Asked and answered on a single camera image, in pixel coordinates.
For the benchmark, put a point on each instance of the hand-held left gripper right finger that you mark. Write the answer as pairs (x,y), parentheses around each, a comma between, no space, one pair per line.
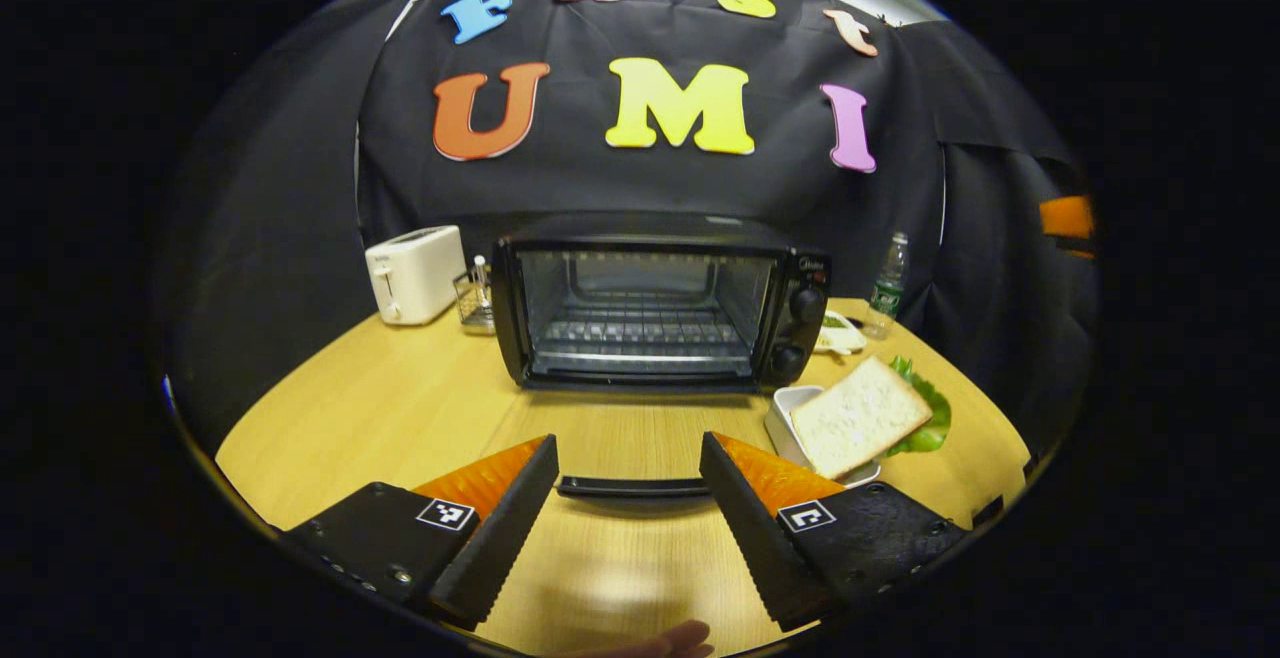
(750,538)

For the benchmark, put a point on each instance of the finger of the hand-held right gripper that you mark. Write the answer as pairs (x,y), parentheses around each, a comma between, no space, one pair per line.
(1068,218)

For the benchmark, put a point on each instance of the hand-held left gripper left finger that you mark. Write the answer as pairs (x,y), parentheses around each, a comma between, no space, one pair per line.
(500,548)

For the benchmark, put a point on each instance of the lettuce sandwich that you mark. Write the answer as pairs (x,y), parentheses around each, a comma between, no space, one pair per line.
(855,418)

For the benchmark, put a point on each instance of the black electric oven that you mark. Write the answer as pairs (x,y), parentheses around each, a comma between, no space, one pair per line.
(800,333)

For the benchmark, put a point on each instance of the small white plastic tray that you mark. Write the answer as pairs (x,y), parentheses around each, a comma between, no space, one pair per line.
(782,418)

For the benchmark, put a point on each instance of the clear water bottle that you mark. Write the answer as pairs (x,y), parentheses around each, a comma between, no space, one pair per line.
(888,288)

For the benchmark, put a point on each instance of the white sectioned spice plate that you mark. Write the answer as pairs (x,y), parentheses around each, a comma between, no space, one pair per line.
(838,336)

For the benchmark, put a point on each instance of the white toaster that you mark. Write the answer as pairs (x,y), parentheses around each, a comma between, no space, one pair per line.
(415,273)

